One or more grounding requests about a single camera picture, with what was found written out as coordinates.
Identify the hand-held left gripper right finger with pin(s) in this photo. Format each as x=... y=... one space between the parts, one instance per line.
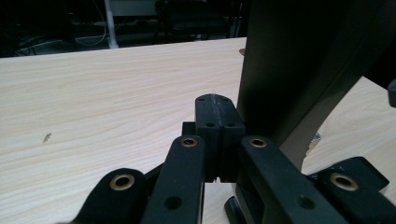
x=271 y=186

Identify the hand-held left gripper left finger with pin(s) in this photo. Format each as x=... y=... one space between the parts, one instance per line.
x=183 y=183

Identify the large black stapler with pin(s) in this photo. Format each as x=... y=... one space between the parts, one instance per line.
x=299 y=62

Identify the white standing desk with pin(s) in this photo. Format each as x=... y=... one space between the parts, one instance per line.
x=110 y=25

